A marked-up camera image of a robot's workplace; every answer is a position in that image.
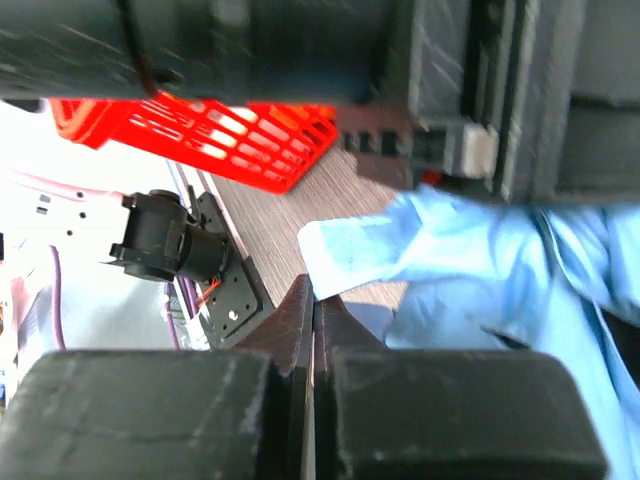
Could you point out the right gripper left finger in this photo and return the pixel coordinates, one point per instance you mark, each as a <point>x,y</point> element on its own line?
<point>235,413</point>

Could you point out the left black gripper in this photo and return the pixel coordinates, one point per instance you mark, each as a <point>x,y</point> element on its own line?
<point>519,102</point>

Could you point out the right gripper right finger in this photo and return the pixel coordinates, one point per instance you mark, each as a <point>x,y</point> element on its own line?
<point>443,414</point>

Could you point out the light blue folding umbrella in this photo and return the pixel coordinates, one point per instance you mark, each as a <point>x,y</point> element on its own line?
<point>562,281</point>

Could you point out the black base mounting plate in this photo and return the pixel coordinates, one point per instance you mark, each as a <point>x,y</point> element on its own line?
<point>240,302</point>

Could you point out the red plastic basket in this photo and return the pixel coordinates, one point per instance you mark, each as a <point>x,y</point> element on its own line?
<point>269,147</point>

